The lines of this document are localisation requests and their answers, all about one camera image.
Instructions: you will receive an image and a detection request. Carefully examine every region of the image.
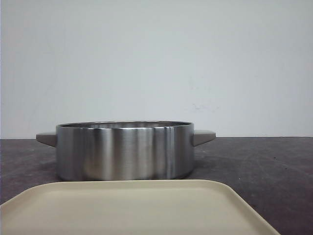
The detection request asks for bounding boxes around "stainless steel steamer pot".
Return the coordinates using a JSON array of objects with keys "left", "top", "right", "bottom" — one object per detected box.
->
[{"left": 36, "top": 121, "right": 216, "bottom": 181}]

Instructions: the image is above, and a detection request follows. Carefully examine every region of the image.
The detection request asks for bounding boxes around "cream plastic tray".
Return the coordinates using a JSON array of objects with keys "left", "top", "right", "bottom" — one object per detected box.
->
[{"left": 0, "top": 180, "right": 277, "bottom": 235}]

